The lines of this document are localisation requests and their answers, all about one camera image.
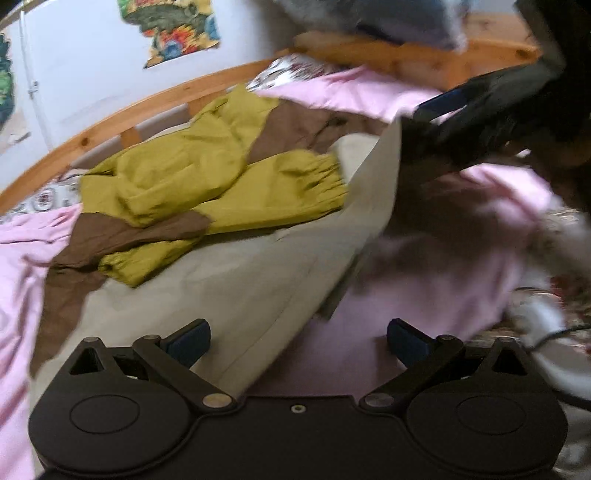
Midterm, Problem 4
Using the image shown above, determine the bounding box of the green anime character poster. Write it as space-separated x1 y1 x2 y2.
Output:
0 33 15 129

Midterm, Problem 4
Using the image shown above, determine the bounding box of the floral patterned white bedding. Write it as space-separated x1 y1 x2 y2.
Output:
0 54 591 407

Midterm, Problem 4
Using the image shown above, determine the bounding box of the landscape flower poster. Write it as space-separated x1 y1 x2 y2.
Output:
117 0 221 69

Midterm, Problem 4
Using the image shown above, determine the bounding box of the white wall pipe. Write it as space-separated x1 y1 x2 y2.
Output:
18 10 54 152

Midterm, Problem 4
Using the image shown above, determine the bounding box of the pink bed sheet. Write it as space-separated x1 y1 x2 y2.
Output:
1 67 551 479

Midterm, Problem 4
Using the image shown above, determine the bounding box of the plastic bag of clothes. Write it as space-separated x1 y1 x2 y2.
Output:
277 0 472 50

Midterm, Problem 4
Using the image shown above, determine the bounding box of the beige brown olive hooded jacket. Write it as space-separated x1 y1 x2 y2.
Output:
30 87 422 395

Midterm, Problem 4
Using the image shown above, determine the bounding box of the wooden bed frame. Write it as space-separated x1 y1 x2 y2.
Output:
1 14 541 211

